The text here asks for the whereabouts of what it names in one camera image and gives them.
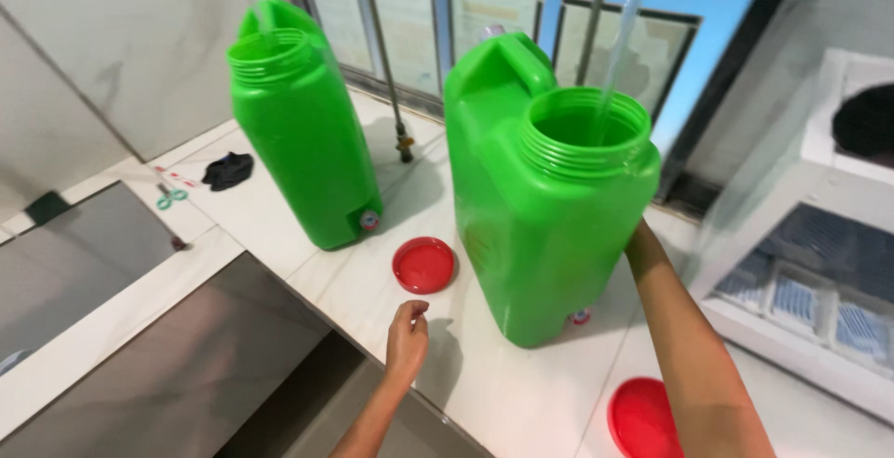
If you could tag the person's right hand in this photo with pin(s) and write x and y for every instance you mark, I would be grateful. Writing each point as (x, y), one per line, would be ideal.
(639, 240)

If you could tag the person's left hand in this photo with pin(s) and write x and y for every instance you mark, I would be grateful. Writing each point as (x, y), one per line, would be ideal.
(406, 346)

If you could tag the large green plastic jerrycan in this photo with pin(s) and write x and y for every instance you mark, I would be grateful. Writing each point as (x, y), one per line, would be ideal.
(538, 248)

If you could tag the red round plastic lid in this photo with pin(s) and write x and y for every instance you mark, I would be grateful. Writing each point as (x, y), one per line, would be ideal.
(423, 264)
(639, 419)

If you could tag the red white jerrycan spigot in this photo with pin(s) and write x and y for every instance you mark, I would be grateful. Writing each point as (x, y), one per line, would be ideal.
(369, 219)
(580, 316)

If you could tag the steel sink basin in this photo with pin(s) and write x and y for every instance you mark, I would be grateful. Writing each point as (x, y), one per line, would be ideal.
(174, 374)
(70, 269)
(328, 409)

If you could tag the white shelf cabinet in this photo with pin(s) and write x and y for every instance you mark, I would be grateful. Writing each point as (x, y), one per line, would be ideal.
(810, 255)

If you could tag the plain metal pipe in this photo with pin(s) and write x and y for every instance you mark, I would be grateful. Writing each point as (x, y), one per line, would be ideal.
(595, 18)

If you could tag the black crumpled cloth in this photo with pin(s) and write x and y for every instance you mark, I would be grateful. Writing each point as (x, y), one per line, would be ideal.
(228, 170)

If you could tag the window with framed notices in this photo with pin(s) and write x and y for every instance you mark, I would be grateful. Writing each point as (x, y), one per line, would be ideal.
(489, 18)

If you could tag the metal pipe with brass valve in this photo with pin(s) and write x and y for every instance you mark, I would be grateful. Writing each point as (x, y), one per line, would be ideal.
(385, 67)

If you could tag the red white paper strip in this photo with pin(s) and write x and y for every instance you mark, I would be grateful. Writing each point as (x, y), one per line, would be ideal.
(174, 177)

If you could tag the dark square sponge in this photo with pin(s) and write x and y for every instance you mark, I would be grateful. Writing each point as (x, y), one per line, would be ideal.
(46, 206)

